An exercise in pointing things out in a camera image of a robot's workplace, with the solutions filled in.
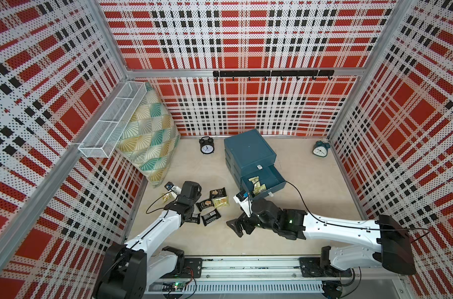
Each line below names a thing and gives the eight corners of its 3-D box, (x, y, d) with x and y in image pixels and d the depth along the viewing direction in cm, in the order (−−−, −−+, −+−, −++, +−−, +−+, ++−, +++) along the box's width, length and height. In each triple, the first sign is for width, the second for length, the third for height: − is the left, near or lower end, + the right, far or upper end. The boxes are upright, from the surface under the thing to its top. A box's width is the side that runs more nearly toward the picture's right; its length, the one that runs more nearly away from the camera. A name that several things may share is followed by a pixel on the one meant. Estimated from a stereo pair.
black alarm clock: (201, 154, 114) (198, 144, 107) (202, 146, 118) (200, 136, 111) (213, 154, 114) (212, 144, 107) (214, 146, 118) (213, 136, 111)
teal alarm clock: (311, 155, 116) (316, 145, 108) (313, 149, 119) (317, 139, 111) (323, 159, 113) (329, 149, 106) (325, 153, 117) (330, 143, 109)
